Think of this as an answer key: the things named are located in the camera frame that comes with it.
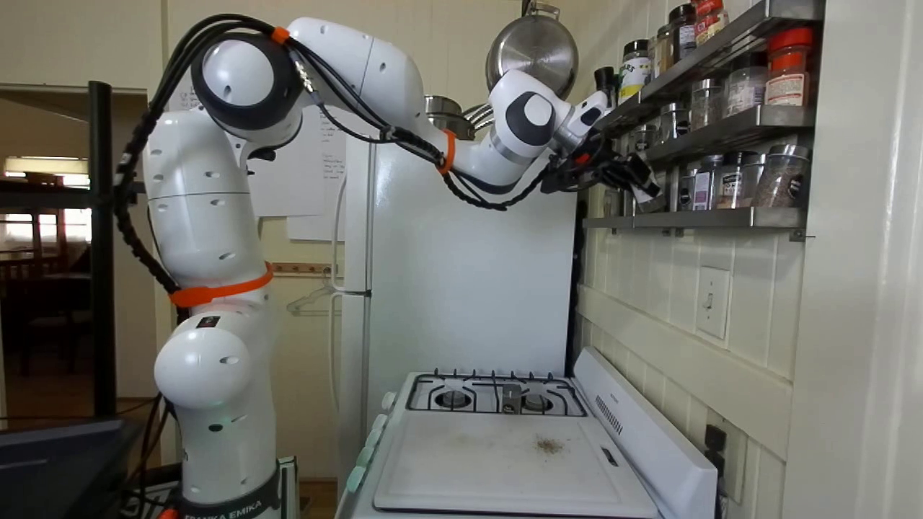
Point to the spilled brown spice grains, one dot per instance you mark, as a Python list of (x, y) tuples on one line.
[(549, 446)]

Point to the glass spice jar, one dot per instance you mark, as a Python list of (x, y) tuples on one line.
[(745, 90), (670, 121), (708, 103)]

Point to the white plastic cutting board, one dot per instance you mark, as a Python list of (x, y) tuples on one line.
[(478, 470)]

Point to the black wall plug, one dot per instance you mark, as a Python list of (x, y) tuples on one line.
[(716, 447)]

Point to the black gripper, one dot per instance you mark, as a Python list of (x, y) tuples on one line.
[(588, 165)]

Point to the black vertical pole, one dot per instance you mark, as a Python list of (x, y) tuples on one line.
[(101, 289)]

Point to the white paper sheet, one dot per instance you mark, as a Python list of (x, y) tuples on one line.
[(307, 182)]

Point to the steel lid pale spice jar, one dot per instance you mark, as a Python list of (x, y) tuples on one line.
[(738, 180)]

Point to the white refrigerator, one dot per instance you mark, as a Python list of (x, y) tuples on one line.
[(462, 297)]

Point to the dark grey laptop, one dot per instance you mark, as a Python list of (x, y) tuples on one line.
[(57, 470)]

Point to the black lid spice jar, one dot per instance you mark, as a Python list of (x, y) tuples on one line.
[(683, 31)]

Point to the glass jar of pepper grains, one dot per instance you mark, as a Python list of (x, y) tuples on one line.
[(783, 175)]

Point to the brown spice jar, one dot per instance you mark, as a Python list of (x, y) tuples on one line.
[(663, 49)]

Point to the white gas stove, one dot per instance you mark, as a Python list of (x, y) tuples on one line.
[(636, 433)]

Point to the large hanging steel pan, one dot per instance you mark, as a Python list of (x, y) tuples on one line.
[(530, 48)]

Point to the small steel pot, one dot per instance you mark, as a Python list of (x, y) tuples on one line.
[(445, 107)]

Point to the large jar black lid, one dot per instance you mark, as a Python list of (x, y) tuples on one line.
[(636, 71)]

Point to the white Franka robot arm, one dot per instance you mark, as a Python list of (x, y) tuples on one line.
[(203, 211)]

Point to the white light switch plate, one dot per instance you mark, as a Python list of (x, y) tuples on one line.
[(712, 303)]

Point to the black burner grate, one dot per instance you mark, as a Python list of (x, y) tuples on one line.
[(478, 392)]

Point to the steel spice shelf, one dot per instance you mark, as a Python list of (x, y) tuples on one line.
[(711, 219), (711, 55), (729, 137)]

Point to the red lid spice jar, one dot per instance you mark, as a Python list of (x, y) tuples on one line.
[(791, 65)]

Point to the jar with purple white label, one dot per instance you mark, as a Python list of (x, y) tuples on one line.
[(700, 186)]

